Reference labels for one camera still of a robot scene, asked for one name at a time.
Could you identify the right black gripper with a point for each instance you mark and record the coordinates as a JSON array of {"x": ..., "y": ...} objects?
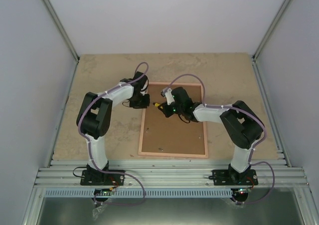
[{"x": 165, "y": 110}]

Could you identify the clear plastic bag scrap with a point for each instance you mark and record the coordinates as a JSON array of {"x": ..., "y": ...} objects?
[{"x": 98, "y": 210}]

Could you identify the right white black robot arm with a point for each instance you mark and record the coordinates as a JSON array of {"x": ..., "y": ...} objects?
[{"x": 240, "y": 122}]

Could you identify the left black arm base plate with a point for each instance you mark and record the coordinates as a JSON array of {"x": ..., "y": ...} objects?
[{"x": 95, "y": 178}]

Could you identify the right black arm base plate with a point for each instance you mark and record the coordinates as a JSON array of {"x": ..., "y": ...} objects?
[{"x": 233, "y": 178}]

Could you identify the grey slotted cable duct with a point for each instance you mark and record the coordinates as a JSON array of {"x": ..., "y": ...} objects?
[{"x": 139, "y": 193}]

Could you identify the yellow handled screwdriver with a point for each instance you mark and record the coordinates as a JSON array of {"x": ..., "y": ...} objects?
[{"x": 156, "y": 104}]

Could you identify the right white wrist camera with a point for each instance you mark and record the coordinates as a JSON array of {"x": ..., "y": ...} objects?
[{"x": 167, "y": 93}]

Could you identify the pink wooden picture frame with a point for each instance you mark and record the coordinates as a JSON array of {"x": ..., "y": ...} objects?
[{"x": 172, "y": 155}]

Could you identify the aluminium corner post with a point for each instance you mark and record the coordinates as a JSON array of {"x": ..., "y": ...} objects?
[
  {"x": 275, "y": 22},
  {"x": 55, "y": 18}
]

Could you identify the right aluminium corner post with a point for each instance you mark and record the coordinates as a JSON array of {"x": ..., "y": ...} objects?
[{"x": 275, "y": 22}]

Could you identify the brown frame backing board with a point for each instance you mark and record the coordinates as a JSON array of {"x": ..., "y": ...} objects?
[{"x": 172, "y": 135}]

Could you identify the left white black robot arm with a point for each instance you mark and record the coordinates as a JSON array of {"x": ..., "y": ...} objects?
[{"x": 93, "y": 123}]

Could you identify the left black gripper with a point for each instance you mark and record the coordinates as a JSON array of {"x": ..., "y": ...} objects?
[{"x": 145, "y": 105}]

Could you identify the aluminium mounting rail base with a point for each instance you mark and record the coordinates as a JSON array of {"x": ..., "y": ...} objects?
[{"x": 171, "y": 173}]

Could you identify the left aluminium corner post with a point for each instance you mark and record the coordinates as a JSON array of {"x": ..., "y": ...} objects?
[{"x": 55, "y": 18}]

